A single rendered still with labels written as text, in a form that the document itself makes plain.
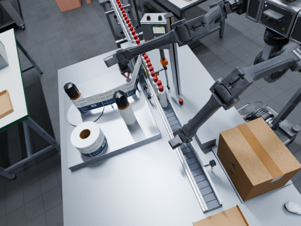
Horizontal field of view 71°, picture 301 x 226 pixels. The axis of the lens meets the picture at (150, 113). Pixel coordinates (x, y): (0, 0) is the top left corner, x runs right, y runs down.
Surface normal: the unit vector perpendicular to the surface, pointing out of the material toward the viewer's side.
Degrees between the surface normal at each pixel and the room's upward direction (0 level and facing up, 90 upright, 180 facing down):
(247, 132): 0
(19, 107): 0
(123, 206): 0
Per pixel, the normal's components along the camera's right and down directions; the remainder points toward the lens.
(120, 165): -0.18, -0.59
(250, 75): 0.24, -0.48
